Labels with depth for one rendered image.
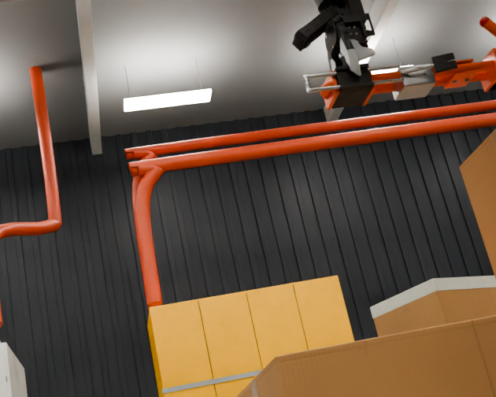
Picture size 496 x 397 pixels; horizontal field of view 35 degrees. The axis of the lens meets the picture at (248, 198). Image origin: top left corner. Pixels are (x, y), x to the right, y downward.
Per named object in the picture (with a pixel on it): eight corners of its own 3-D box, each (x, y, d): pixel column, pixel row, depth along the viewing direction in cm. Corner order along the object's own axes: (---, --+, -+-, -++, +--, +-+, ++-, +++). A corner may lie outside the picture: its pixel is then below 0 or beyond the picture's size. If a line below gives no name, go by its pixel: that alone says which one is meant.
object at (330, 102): (365, 105, 162) (359, 84, 164) (376, 87, 155) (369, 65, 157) (327, 110, 160) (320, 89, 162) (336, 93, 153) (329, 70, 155)
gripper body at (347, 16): (376, 36, 159) (360, -13, 163) (336, 41, 157) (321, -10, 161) (365, 57, 166) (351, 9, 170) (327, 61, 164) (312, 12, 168)
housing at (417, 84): (425, 98, 164) (419, 79, 165) (437, 81, 158) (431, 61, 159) (394, 102, 162) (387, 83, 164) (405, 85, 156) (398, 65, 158)
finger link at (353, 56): (385, 60, 152) (368, 33, 158) (356, 63, 151) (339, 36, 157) (382, 73, 154) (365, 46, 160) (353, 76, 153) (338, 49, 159)
